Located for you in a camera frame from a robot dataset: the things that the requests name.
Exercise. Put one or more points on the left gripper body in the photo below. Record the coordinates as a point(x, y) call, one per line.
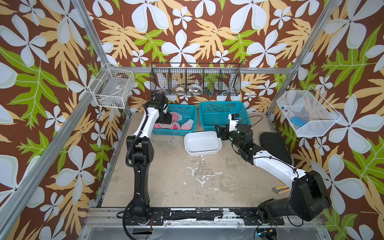
point(165, 119)

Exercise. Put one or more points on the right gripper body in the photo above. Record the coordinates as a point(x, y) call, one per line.
point(232, 136)

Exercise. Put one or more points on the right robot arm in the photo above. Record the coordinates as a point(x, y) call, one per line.
point(308, 197)

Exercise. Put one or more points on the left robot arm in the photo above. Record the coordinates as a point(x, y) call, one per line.
point(139, 157)

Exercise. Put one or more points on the right teal plastic basket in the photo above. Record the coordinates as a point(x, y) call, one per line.
point(217, 113)

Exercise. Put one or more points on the teal plastic basket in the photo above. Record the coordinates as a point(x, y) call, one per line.
point(188, 113)
point(217, 113)

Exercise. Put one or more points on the white plastic tub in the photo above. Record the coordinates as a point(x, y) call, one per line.
point(202, 143)

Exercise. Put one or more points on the left teal plastic basket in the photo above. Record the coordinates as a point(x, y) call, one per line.
point(188, 113)

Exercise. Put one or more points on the black case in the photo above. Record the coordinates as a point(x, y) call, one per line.
point(275, 145)

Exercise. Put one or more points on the blue object in basket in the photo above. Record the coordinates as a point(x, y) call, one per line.
point(298, 121)

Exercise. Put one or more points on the yellow utility knife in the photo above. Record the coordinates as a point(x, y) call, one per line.
point(281, 189)

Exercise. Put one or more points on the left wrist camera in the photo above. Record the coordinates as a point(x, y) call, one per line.
point(160, 98)

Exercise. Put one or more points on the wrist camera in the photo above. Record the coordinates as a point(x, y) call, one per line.
point(234, 121)
point(160, 98)

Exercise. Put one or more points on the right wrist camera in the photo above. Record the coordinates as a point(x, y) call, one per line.
point(234, 121)

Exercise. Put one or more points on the tape roll in wire basket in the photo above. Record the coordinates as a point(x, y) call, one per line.
point(179, 89)

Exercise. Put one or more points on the silver object in wire basket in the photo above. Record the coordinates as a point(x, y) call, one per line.
point(195, 88)

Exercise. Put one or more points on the black wire wall basket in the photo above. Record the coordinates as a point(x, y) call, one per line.
point(215, 78)

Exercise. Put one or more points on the white wire basket left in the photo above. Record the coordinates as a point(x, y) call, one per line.
point(112, 86)

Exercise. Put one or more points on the white wire basket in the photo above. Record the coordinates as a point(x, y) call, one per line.
point(311, 106)
point(112, 86)

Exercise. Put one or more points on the white wire basket right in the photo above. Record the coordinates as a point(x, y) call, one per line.
point(311, 106)

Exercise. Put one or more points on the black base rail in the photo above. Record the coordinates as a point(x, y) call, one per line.
point(158, 216)

